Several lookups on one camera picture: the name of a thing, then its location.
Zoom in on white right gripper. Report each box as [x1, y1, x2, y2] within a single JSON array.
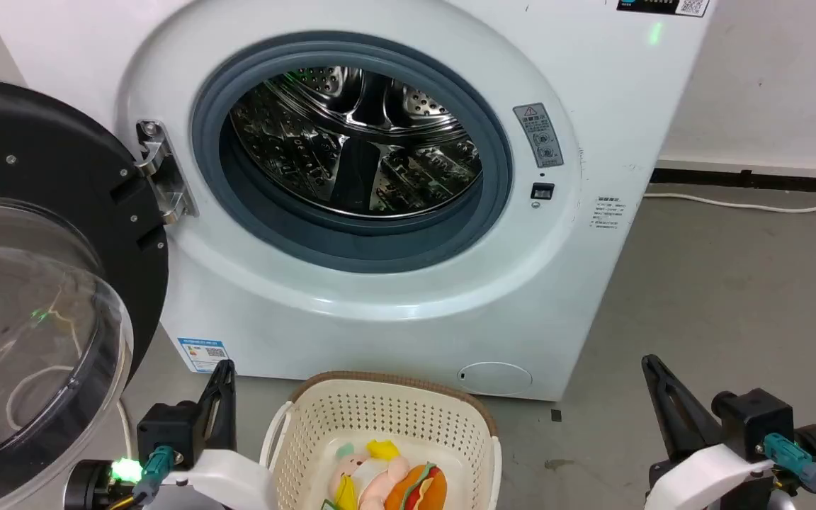
[[641, 354, 781, 510]]

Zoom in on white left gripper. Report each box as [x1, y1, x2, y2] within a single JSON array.
[[161, 360, 276, 510]]

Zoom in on white front-loading washing machine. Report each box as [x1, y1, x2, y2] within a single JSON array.
[[0, 0, 717, 403]]

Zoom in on blue energy label sticker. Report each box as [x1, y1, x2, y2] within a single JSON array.
[[178, 337, 230, 373]]

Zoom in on cream perforated laundry basket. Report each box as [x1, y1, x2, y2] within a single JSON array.
[[261, 371, 502, 510]]

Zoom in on pink plush doll toy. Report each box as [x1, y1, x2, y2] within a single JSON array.
[[329, 439, 412, 510]]

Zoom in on grey rubber door gasket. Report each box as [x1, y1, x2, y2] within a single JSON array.
[[191, 32, 514, 274]]

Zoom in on round white filter cover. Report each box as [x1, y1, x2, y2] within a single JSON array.
[[459, 362, 533, 396]]

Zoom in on small printed text label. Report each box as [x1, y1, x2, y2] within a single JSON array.
[[590, 196, 623, 231]]

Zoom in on orange plush hamburger toy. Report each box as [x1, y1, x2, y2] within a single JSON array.
[[385, 462, 448, 510]]

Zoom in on chrome door hinge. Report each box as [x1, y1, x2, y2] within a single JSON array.
[[135, 120, 200, 226]]

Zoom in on black baseboard strip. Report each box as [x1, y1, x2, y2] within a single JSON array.
[[650, 167, 816, 196]]

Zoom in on grey warning sticker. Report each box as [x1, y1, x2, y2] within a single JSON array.
[[513, 103, 565, 169]]

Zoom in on black round glass washer door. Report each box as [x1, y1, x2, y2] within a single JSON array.
[[0, 76, 170, 498]]

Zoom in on stainless steel washer drum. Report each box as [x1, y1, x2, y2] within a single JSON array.
[[227, 66, 484, 219]]

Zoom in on black QR code sticker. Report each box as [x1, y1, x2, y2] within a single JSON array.
[[617, 0, 710, 18]]

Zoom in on teal plug left gripper cable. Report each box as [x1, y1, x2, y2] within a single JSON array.
[[107, 445, 176, 510]]

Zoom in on teal plug gripper cable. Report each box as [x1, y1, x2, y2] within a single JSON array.
[[764, 433, 816, 510], [107, 445, 176, 510]]

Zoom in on thin white power cord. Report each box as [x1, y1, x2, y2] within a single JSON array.
[[116, 400, 133, 460]]

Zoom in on teal plug right gripper cable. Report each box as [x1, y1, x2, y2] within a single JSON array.
[[764, 433, 816, 510]]

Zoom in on white cable on floor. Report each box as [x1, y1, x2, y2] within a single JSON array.
[[643, 191, 816, 213]]

